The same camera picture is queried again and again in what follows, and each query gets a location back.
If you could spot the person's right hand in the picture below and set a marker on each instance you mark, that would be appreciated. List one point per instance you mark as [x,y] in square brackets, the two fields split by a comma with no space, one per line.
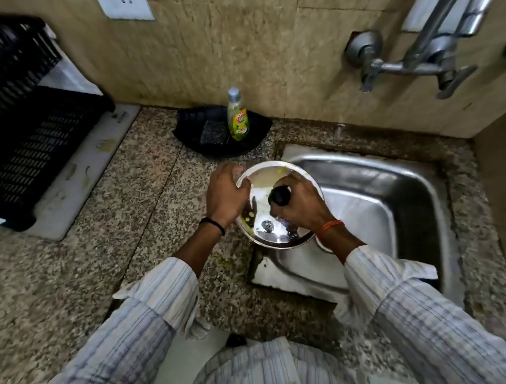
[306,205]

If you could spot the person's left hand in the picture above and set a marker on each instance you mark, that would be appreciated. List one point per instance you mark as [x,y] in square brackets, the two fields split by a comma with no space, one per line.
[223,196]

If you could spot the person's right fingers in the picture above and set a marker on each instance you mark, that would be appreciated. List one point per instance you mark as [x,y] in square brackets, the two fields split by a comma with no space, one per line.
[292,182]

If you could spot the person's left thumb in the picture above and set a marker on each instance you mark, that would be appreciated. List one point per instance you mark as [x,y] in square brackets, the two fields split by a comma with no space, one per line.
[244,189]

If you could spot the black round knob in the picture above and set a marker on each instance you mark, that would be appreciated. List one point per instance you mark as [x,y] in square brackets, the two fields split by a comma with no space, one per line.
[279,196]

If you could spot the round steel plate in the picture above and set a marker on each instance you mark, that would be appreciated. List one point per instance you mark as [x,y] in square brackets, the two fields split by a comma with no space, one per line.
[263,186]

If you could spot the person's right forearm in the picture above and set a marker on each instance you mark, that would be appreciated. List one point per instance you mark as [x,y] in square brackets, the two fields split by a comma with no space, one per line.
[403,300]

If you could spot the person's left forearm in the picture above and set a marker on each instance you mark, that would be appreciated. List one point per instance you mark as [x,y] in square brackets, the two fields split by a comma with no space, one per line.
[158,300]

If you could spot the black wristband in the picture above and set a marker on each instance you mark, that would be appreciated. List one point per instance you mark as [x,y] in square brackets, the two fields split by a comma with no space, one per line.
[213,224]

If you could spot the orange wrist thread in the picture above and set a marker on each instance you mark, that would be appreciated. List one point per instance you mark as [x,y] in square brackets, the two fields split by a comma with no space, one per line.
[329,226]

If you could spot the dark scrub sponge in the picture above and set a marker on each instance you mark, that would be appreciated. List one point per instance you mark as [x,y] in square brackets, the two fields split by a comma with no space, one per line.
[213,132]

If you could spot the dish soap bottle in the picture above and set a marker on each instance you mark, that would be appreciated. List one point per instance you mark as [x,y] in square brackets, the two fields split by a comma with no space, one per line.
[238,118]

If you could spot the black plastic soap tray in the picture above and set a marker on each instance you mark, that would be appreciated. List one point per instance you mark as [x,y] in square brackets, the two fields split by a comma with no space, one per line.
[189,126]

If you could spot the stainless steel sink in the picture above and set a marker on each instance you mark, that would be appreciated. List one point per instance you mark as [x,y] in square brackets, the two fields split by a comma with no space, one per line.
[395,197]

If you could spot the white drain board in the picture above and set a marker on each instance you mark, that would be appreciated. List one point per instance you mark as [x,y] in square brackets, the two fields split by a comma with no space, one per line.
[87,174]

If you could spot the person's striped shirt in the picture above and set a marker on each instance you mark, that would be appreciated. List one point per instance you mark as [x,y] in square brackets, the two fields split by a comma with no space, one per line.
[272,364]

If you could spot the black plastic dish rack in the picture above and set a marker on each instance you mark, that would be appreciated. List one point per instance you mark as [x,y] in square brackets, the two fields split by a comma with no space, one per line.
[43,134]

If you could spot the chrome wall faucet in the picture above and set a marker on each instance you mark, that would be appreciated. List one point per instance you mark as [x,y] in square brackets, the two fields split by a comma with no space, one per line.
[429,51]

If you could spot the white wall socket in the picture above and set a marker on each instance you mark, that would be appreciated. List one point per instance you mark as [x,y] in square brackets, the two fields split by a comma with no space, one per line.
[125,8]

